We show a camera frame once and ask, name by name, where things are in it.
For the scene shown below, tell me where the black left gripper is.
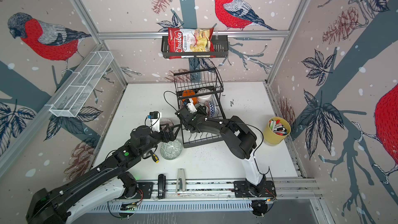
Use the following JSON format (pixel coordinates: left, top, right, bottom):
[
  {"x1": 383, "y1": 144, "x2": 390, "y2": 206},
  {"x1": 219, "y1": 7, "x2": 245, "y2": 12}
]
[{"x1": 138, "y1": 122, "x2": 181, "y2": 156}]

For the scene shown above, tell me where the black wire dish rack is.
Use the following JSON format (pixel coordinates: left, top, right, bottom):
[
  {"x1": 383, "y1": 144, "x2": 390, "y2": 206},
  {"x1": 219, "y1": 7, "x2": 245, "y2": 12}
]
[{"x1": 173, "y1": 68, "x2": 226, "y2": 148}]

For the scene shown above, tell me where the white mesh wall basket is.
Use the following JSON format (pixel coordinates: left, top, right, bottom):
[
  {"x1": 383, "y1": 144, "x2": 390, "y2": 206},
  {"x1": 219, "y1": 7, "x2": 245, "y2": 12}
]
[{"x1": 49, "y1": 51, "x2": 114, "y2": 117}]

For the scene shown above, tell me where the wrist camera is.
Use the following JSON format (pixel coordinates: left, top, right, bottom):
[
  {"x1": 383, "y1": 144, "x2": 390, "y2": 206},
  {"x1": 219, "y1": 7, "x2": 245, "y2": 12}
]
[
  {"x1": 183, "y1": 98, "x2": 197, "y2": 114},
  {"x1": 146, "y1": 111, "x2": 162, "y2": 132}
]

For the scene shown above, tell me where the red patterned ceramic bowl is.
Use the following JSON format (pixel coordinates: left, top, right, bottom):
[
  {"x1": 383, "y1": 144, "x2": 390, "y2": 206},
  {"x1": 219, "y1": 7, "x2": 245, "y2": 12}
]
[{"x1": 205, "y1": 101, "x2": 217, "y2": 118}]

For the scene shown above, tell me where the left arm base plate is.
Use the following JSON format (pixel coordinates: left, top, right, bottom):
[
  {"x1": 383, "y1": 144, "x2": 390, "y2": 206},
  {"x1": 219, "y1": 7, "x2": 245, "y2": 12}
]
[{"x1": 115, "y1": 181, "x2": 154, "y2": 200}]

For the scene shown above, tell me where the black wall wire shelf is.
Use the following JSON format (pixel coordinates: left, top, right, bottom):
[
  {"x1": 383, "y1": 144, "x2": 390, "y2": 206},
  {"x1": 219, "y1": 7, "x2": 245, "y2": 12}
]
[{"x1": 161, "y1": 35, "x2": 229, "y2": 59}]

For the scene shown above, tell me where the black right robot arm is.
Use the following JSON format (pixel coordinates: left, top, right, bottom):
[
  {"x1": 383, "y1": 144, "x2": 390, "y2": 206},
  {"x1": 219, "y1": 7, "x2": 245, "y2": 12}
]
[{"x1": 175, "y1": 106, "x2": 264, "y2": 186}]

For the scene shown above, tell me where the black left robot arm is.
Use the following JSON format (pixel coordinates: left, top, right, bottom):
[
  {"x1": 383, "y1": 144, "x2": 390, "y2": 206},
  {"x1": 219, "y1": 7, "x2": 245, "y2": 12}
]
[{"x1": 26, "y1": 124, "x2": 181, "y2": 224}]

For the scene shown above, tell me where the orange plastic bowl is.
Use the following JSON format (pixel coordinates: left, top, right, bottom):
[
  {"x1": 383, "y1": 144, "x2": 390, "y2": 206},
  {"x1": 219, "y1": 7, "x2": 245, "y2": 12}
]
[{"x1": 182, "y1": 90, "x2": 198, "y2": 105}]

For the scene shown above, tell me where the yellow marker cup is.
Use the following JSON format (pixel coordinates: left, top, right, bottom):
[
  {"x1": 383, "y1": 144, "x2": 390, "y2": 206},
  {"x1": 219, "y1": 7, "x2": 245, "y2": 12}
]
[{"x1": 263, "y1": 117, "x2": 291, "y2": 146}]

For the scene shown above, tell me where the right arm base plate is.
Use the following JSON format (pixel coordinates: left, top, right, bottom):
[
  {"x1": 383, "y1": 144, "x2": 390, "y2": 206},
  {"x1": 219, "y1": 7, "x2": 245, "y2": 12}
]
[{"x1": 232, "y1": 180, "x2": 277, "y2": 199}]

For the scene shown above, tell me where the white ceramic bowl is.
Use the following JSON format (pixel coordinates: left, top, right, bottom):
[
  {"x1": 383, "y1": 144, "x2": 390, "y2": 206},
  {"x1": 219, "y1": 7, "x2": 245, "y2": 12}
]
[{"x1": 197, "y1": 89, "x2": 212, "y2": 104}]

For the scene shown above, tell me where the green patterned ceramic bowl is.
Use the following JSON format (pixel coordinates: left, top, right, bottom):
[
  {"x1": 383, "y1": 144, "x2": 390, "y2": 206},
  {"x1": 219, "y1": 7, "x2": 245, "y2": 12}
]
[{"x1": 160, "y1": 140, "x2": 183, "y2": 160}]

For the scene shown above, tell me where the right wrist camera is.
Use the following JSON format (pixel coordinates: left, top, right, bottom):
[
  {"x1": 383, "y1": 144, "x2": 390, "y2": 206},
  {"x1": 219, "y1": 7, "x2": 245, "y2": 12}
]
[{"x1": 183, "y1": 98, "x2": 197, "y2": 114}]

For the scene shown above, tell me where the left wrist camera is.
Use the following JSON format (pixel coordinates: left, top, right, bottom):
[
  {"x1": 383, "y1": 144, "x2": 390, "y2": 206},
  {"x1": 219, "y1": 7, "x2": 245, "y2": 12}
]
[{"x1": 146, "y1": 111, "x2": 162, "y2": 132}]

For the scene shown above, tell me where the yellow black screwdriver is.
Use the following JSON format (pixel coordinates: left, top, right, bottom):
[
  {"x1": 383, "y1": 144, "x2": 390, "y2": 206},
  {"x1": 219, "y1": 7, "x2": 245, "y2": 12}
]
[{"x1": 150, "y1": 150, "x2": 159, "y2": 163}]

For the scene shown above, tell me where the red cassava chips bag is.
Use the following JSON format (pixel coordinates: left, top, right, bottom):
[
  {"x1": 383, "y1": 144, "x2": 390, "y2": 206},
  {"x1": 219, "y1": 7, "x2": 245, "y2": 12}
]
[{"x1": 167, "y1": 28, "x2": 214, "y2": 53}]

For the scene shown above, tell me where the grey metal bracket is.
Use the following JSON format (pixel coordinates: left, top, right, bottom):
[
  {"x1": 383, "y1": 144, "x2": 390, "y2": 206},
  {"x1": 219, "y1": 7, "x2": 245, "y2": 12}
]
[{"x1": 175, "y1": 169, "x2": 186, "y2": 193}]

